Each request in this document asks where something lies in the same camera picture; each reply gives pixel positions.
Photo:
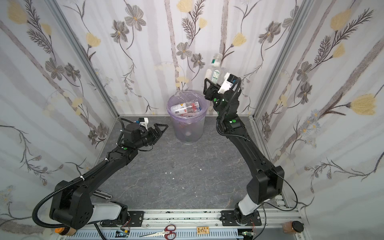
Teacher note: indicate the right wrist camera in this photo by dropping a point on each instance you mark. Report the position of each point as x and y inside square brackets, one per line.
[229, 81]

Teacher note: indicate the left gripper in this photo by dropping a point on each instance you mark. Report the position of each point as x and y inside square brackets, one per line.
[152, 133]

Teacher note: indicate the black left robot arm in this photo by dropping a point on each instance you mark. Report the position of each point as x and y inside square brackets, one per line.
[70, 204]

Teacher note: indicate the red-handled scissors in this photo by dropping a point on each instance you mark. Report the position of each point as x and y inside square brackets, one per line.
[168, 233]

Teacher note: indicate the brown jar black lid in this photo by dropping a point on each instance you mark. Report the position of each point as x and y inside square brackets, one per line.
[293, 227]

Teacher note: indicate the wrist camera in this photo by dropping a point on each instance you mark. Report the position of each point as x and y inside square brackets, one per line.
[229, 81]
[143, 122]

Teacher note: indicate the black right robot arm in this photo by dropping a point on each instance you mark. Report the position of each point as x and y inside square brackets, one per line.
[267, 179]

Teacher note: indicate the purple-lined mesh trash bin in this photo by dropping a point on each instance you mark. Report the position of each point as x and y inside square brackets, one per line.
[188, 130]

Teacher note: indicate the small wooden tag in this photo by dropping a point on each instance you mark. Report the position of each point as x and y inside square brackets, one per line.
[203, 230]

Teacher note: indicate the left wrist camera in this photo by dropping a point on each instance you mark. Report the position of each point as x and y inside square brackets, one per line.
[143, 122]

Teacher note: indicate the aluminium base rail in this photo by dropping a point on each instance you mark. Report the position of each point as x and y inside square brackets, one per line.
[266, 226]

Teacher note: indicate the small clear bottle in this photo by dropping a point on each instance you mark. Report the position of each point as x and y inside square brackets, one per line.
[215, 72]

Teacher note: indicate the red-cap clear bottle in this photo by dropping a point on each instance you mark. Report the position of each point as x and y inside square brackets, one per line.
[190, 109]

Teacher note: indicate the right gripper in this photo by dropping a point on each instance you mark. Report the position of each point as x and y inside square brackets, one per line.
[212, 91]

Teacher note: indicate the orange-capped spool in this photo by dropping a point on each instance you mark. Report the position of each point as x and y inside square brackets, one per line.
[65, 231]

